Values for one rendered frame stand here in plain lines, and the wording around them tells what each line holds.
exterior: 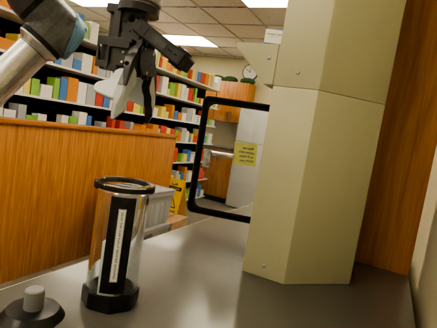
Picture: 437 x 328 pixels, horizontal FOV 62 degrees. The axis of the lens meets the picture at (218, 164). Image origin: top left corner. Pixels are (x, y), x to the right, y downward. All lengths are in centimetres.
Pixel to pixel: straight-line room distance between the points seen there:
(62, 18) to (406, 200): 110
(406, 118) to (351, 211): 38
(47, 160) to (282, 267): 230
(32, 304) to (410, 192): 102
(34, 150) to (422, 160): 241
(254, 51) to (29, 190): 226
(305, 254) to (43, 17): 89
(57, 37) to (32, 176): 192
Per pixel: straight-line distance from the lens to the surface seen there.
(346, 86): 94
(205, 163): 122
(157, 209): 337
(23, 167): 286
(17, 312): 65
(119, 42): 67
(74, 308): 73
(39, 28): 110
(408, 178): 124
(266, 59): 94
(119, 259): 68
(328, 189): 93
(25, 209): 295
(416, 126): 124
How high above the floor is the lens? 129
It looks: 5 degrees down
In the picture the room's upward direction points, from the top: 9 degrees clockwise
